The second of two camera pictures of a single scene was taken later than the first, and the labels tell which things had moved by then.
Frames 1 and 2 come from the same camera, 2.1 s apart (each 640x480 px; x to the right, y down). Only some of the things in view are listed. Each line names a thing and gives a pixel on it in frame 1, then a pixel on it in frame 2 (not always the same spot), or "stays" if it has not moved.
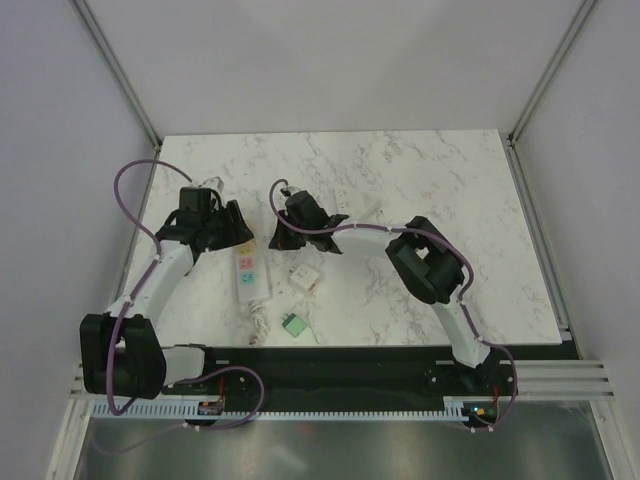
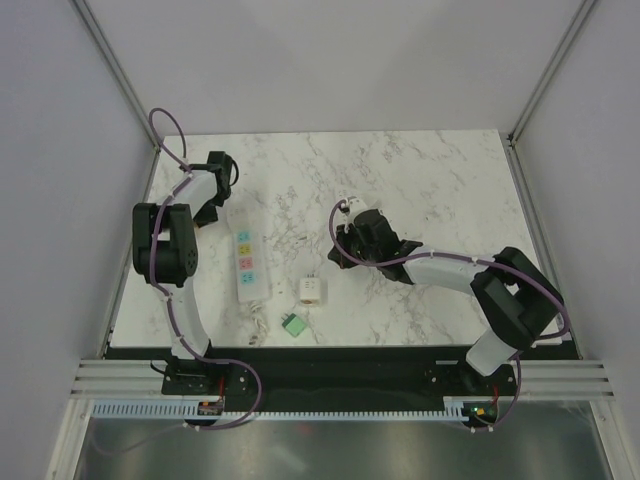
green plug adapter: (293, 324) stays
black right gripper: (281, 240) → (344, 233)
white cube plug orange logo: (304, 276) → (310, 290)
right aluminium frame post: (509, 138) stays
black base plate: (341, 374) stays
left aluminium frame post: (116, 70) stays
